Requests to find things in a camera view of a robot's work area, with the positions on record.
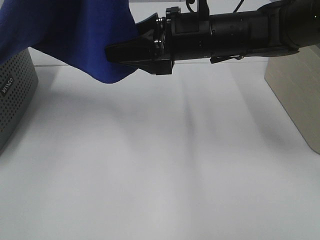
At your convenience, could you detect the beige plastic storage bin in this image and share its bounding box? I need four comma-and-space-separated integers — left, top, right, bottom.
264, 45, 320, 153

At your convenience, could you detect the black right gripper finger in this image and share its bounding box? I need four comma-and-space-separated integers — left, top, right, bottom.
136, 13, 158, 35
104, 32, 155, 73

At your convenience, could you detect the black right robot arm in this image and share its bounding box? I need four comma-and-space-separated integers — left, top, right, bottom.
105, 0, 320, 75

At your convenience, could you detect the blue microfiber towel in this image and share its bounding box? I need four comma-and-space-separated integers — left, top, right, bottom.
0, 0, 138, 84

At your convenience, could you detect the grey perforated laundry basket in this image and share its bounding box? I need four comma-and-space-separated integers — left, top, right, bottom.
0, 49, 39, 150

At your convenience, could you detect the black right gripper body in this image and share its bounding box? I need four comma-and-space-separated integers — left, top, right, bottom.
149, 7, 213, 75

